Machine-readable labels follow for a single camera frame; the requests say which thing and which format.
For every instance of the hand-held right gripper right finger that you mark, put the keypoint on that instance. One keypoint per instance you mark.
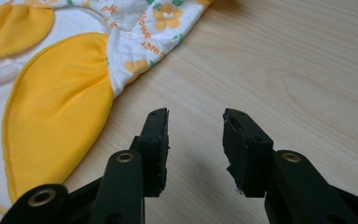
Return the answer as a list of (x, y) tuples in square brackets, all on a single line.
[(245, 155)]

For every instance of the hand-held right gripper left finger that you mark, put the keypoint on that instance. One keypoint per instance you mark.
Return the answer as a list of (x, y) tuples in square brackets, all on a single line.
[(154, 155)]

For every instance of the yellow and white floral garment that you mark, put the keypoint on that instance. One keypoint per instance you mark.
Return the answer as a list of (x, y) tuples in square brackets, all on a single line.
[(59, 102)]

